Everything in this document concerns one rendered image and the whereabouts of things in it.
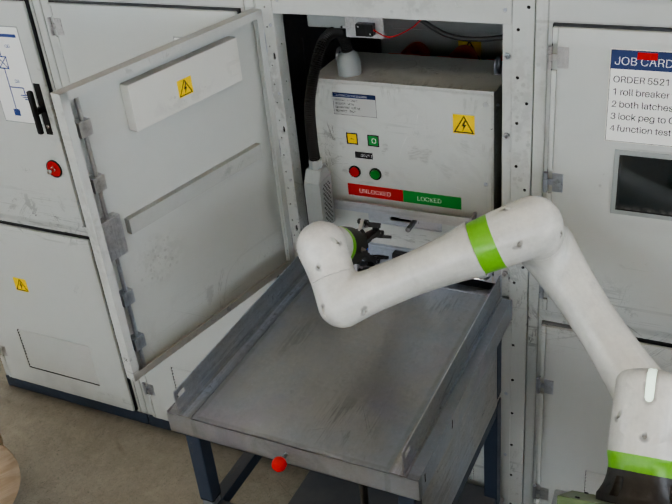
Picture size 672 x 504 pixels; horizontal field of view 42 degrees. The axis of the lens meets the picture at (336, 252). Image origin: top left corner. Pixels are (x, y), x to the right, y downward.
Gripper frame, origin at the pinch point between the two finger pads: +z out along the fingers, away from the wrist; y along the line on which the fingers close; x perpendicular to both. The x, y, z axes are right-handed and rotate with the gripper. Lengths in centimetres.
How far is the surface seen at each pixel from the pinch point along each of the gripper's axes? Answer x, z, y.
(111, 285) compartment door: -46, -46, 16
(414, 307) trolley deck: 7.8, 10.5, 14.9
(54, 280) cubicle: -130, 31, 31
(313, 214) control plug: -21.5, 3.8, -5.4
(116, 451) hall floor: -109, 49, 90
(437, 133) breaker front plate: 10.1, 2.4, -29.8
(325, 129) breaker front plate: -21.2, 3.5, -28.1
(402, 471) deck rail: 26, -38, 43
